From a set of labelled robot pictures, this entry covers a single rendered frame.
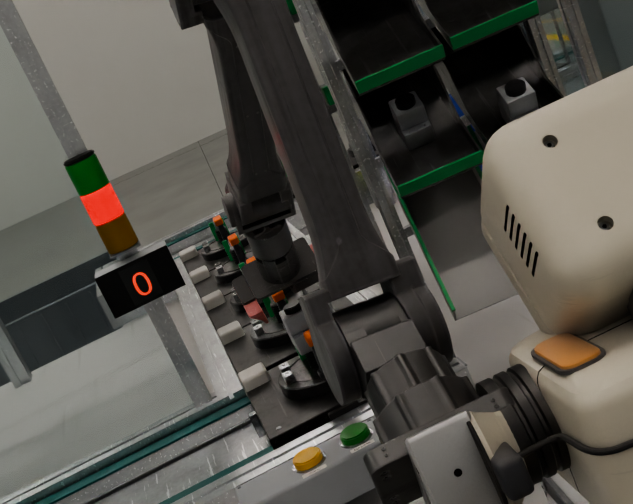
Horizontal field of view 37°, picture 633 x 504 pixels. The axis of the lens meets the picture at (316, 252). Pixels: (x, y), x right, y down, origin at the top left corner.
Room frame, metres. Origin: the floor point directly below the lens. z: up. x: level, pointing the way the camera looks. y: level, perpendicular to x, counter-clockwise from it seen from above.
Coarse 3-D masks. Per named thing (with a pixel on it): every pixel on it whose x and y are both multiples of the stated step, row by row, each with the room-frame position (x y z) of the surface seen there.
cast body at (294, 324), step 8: (288, 304) 1.36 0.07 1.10; (296, 304) 1.35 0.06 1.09; (280, 312) 1.37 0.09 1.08; (288, 312) 1.34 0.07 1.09; (296, 312) 1.34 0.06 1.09; (288, 320) 1.33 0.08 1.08; (296, 320) 1.34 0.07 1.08; (304, 320) 1.34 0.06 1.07; (288, 328) 1.33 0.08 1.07; (296, 328) 1.34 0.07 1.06; (304, 328) 1.34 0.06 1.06; (296, 336) 1.33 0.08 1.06; (296, 344) 1.32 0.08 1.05; (304, 344) 1.32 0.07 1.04; (304, 352) 1.32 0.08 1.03
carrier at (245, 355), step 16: (272, 304) 1.61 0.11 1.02; (336, 304) 1.62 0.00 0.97; (352, 304) 1.59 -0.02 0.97; (256, 320) 1.62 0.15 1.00; (272, 320) 1.63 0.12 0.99; (224, 336) 1.67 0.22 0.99; (240, 336) 1.67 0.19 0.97; (256, 336) 1.58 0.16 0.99; (272, 336) 1.55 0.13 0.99; (288, 336) 1.54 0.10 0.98; (240, 352) 1.60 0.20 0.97; (256, 352) 1.56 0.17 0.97; (272, 352) 1.53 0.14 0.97; (288, 352) 1.50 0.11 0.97; (240, 368) 1.52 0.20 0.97
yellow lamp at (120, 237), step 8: (120, 216) 1.43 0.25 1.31; (104, 224) 1.42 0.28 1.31; (112, 224) 1.42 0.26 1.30; (120, 224) 1.43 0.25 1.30; (128, 224) 1.44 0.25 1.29; (104, 232) 1.43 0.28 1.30; (112, 232) 1.42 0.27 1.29; (120, 232) 1.42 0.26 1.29; (128, 232) 1.43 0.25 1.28; (104, 240) 1.43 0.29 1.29; (112, 240) 1.42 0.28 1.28; (120, 240) 1.42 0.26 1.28; (128, 240) 1.43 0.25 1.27; (136, 240) 1.44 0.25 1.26; (112, 248) 1.43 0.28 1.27; (120, 248) 1.42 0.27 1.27
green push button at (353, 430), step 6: (348, 426) 1.16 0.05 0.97; (354, 426) 1.15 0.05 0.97; (360, 426) 1.14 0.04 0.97; (366, 426) 1.14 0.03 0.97; (342, 432) 1.15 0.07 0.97; (348, 432) 1.14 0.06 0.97; (354, 432) 1.13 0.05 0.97; (360, 432) 1.13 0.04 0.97; (366, 432) 1.13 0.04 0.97; (342, 438) 1.13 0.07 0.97; (348, 438) 1.13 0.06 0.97; (354, 438) 1.12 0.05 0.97; (360, 438) 1.12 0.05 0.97; (348, 444) 1.13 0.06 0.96; (354, 444) 1.12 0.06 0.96
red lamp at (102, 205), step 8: (96, 192) 1.42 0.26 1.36; (104, 192) 1.43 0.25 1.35; (112, 192) 1.44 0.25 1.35; (88, 200) 1.43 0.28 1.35; (96, 200) 1.42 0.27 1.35; (104, 200) 1.42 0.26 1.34; (112, 200) 1.43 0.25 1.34; (88, 208) 1.43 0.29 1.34; (96, 208) 1.42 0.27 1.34; (104, 208) 1.42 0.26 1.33; (112, 208) 1.43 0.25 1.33; (120, 208) 1.44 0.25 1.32; (96, 216) 1.43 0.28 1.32; (104, 216) 1.42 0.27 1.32; (112, 216) 1.42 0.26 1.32; (96, 224) 1.43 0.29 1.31
